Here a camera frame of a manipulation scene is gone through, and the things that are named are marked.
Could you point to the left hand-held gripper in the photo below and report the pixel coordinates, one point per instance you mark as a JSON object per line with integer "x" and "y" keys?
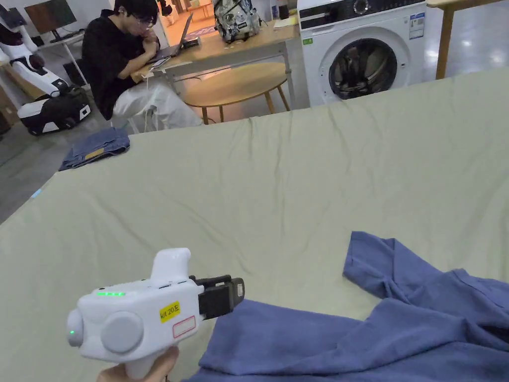
{"x": 131, "y": 314}

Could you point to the blue shirt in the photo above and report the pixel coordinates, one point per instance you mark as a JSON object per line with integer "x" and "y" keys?
{"x": 358, "y": 342}

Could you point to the person's left hand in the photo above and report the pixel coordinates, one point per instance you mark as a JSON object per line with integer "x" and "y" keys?
{"x": 157, "y": 368}

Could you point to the bed with pale green sheet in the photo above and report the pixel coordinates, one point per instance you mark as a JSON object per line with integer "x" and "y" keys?
{"x": 278, "y": 179}

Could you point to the folded blue jeans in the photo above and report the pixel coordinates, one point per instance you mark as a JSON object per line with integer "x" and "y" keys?
{"x": 97, "y": 149}

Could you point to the long wooden desk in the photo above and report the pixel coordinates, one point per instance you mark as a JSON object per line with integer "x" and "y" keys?
{"x": 238, "y": 49}

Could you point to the white and black robot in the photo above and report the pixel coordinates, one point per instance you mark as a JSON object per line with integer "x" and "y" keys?
{"x": 43, "y": 107}

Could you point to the white washing machine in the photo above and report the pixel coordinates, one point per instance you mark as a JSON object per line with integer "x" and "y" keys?
{"x": 358, "y": 51}

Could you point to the white desk with monitor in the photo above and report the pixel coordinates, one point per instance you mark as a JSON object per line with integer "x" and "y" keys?
{"x": 51, "y": 20}

